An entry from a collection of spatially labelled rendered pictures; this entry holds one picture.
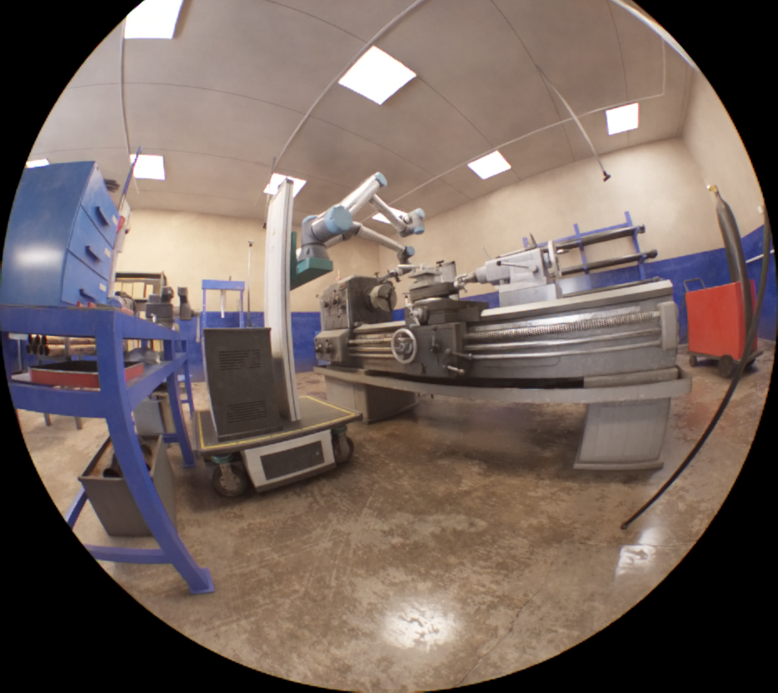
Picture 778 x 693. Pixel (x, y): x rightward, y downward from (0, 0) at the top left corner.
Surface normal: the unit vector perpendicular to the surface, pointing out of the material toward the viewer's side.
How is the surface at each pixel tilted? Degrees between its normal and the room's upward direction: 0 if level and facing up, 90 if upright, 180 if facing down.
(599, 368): 90
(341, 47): 180
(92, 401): 90
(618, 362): 90
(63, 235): 90
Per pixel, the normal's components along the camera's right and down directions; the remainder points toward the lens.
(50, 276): 0.67, -0.14
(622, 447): -0.74, -0.01
